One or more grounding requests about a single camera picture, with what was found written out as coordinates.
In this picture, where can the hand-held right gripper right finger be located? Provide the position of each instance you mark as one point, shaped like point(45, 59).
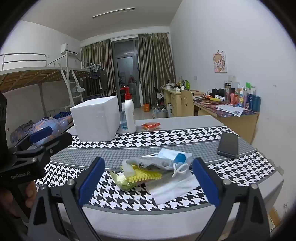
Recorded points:
point(205, 183)

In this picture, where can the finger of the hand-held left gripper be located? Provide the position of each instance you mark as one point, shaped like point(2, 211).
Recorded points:
point(57, 143)
point(41, 134)

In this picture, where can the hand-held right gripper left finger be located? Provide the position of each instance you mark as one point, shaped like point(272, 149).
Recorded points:
point(92, 178)

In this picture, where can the white cloth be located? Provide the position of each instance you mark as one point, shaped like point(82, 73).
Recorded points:
point(175, 188)

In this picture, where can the green tissue pack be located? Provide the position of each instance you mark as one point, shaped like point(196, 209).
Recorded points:
point(123, 183)

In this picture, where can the white foam box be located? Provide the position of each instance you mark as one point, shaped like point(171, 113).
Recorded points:
point(92, 120)

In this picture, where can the blue face mask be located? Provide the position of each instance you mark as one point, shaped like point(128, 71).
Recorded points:
point(168, 154)

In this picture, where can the yellow foam net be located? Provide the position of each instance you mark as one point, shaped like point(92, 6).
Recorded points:
point(148, 176)

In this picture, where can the grey cloth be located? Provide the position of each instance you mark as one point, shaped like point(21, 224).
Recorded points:
point(150, 162)

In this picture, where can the person's left hand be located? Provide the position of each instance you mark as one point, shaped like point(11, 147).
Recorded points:
point(31, 195)

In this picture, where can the blue quilt bundle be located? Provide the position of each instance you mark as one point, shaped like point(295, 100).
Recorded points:
point(50, 122)

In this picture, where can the houndstooth tablecloth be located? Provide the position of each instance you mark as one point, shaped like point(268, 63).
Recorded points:
point(231, 176)

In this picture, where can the black smartphone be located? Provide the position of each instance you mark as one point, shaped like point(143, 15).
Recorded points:
point(227, 144)

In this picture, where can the white clothes hanger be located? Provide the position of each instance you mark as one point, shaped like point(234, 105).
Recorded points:
point(79, 88)

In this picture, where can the blue spray bottle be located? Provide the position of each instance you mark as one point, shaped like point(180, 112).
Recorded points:
point(123, 120)

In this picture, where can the wooden desk with patterned cover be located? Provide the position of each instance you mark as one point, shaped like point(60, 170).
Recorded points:
point(240, 126)

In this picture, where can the white lotion pump bottle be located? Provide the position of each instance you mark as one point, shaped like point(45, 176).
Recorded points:
point(130, 113)

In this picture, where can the dark hanging clothes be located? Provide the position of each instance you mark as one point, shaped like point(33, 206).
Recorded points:
point(98, 78)

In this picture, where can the cardboard box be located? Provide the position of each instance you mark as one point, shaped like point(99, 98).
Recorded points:
point(274, 217)

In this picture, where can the printed papers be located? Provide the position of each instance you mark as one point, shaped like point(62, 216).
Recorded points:
point(230, 109)

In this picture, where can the red snack packet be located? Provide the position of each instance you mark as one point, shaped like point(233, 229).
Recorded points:
point(151, 126)

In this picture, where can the white carton with blue print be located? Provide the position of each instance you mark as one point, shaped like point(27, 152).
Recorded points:
point(170, 110)

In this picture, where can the wooden smiley chair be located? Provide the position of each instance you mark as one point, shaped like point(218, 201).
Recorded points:
point(186, 103)

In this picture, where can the yellow tube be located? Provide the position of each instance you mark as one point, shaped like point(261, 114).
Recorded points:
point(214, 99)

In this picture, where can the wooden desk with drawers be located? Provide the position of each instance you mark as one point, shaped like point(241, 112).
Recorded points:
point(175, 104)

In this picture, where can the brown curtain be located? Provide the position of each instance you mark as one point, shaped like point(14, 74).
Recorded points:
point(97, 64)
point(155, 69)

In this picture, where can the orange floor container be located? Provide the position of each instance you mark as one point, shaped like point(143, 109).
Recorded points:
point(146, 107)

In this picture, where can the white air conditioner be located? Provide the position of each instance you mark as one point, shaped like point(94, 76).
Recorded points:
point(68, 48)

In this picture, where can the black headphones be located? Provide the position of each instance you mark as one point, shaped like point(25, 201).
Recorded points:
point(217, 92)

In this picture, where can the row of toiletry bottles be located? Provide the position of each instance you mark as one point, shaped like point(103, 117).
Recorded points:
point(242, 97)

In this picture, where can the green spray bottle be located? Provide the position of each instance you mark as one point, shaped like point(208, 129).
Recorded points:
point(187, 85)

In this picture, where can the glass balcony door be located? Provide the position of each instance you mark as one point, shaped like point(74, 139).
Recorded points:
point(127, 67)

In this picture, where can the ceiling tube light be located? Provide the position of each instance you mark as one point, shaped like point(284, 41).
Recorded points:
point(113, 12)

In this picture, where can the white wall socket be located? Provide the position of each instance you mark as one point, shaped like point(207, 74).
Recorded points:
point(234, 77)

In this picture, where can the cartoon wall poster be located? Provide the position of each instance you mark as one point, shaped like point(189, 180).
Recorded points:
point(220, 61)

